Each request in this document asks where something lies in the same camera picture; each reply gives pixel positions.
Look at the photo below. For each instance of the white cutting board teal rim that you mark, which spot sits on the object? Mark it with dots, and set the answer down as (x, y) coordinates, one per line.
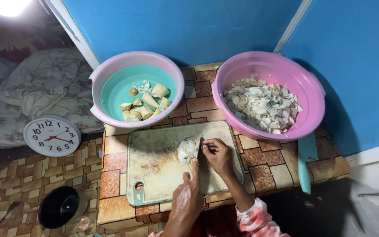
(156, 154)

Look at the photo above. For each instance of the pink plastic basin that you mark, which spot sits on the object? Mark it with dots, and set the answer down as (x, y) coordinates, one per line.
(275, 65)

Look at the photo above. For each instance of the dark kitchen knife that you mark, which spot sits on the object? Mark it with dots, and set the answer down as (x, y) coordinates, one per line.
(203, 157)

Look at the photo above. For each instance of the pile of chopped white pieces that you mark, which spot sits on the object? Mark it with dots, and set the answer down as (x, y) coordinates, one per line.
(186, 151)

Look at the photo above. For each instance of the bright lamp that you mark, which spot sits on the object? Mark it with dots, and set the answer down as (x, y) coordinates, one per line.
(5, 6)

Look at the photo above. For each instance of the heap of white root slices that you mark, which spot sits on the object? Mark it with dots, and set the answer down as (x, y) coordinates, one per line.
(262, 105)

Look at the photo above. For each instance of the teal plastic sheath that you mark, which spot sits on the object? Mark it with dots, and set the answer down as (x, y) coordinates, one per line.
(304, 164)

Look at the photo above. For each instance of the clear glass jar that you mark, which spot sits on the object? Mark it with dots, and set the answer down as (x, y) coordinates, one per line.
(84, 223)

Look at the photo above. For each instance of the person's left hand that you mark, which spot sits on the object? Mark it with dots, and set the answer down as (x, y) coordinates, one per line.
(186, 200)

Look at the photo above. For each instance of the person's right hand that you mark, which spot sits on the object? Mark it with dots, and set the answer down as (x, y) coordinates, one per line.
(221, 158)

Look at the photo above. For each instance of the black round bowl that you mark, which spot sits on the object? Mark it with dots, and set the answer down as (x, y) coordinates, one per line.
(59, 207)

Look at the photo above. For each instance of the white round wall clock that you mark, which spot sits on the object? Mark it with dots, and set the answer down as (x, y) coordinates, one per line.
(51, 136)

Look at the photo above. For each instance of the teal basin pink dotted rim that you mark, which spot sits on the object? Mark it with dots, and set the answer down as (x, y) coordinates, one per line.
(117, 89)

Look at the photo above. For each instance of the group of peeled root chunks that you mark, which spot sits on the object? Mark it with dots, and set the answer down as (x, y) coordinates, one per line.
(150, 98)

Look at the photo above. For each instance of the brown stone-pattern table cover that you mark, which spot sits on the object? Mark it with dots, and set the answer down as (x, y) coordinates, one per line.
(265, 168)

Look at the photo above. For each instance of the bed with floral sheets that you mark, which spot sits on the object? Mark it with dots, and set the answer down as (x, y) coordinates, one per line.
(44, 82)

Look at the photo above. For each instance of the person's right fingers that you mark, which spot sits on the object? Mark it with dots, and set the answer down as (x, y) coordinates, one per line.
(212, 146)

